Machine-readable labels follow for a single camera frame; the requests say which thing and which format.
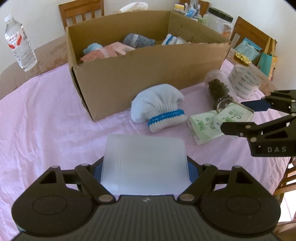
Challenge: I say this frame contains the green white tissue pack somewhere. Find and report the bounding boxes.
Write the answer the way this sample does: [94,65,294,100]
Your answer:
[187,102,254,146]

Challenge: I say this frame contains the red white knitted sock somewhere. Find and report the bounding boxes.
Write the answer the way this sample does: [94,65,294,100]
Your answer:
[80,46,117,63]

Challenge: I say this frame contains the brown cardboard box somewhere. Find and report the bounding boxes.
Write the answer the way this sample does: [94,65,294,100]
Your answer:
[66,11,231,121]

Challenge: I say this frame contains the grey blue knitted sock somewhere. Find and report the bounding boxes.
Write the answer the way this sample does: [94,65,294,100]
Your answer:
[123,34,156,49]

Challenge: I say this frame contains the yellow crochet coaster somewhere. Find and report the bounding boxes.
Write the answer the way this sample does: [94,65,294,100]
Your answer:
[233,51,252,67]

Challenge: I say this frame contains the white blue knitted sock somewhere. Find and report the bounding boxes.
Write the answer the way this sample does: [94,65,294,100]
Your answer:
[130,84,187,133]

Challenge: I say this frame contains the light blue round toy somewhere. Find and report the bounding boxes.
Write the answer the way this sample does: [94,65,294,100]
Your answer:
[83,43,103,55]

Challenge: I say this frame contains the clear jar of dark tea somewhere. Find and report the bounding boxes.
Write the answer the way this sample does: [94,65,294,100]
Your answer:
[204,70,234,113]

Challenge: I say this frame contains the roll of printed tape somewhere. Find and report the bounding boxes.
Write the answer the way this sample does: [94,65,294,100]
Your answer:
[229,65,261,100]

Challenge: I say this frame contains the large black-lid plastic jar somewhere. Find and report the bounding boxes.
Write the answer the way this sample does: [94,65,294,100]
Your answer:
[202,7,234,39]

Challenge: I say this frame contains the pink tablecloth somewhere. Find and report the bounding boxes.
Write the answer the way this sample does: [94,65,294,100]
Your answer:
[1,65,289,240]

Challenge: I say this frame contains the clear plastic lidded container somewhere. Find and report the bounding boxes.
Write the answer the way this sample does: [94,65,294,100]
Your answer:
[101,135,191,196]

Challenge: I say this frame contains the teal paper bag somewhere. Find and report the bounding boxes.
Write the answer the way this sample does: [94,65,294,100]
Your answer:
[257,37,278,81]

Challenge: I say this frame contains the tissue box with tissue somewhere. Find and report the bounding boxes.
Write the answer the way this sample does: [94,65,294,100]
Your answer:
[119,2,149,13]

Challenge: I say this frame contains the clear plastic water bottle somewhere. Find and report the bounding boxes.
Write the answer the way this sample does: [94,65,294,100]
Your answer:
[4,14,37,72]

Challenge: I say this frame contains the wooden chair by wall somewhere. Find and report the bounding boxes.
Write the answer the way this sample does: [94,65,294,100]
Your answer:
[58,0,104,29]

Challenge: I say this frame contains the teal packet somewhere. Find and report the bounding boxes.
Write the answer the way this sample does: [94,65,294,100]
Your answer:
[234,38,262,61]

